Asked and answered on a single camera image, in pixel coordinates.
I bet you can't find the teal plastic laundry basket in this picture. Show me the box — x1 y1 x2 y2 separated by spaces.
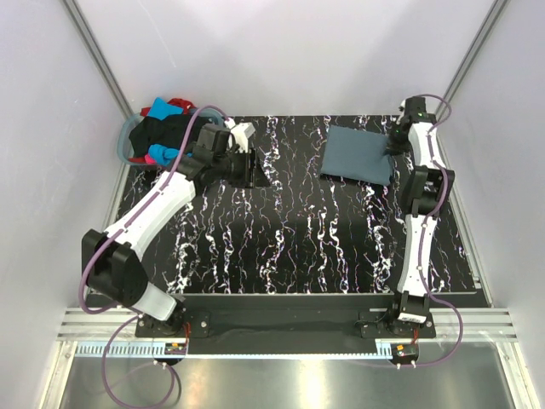
117 108 224 167

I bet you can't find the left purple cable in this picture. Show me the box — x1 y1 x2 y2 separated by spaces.
78 104 233 406

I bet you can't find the red t shirt in basket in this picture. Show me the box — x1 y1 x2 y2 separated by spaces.
129 98 195 164

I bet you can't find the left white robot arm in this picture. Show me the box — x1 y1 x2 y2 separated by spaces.
80 120 270 337

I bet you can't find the cyan t shirt in basket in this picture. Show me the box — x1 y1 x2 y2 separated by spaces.
147 98 185 166

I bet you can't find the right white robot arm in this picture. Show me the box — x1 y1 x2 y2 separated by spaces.
385 94 456 338

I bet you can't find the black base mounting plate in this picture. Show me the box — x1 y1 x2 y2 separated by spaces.
135 294 436 355

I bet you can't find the pink garment in basket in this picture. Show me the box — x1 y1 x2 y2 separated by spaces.
144 154 157 165

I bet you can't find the grey blue t shirt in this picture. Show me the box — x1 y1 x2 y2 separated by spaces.
320 125 393 187

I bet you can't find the aluminium frame rail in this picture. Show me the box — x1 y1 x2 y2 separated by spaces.
57 307 517 360

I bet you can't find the black t shirt in basket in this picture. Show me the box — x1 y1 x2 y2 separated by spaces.
129 114 191 158

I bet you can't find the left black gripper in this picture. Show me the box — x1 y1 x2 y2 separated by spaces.
214 147 271 190

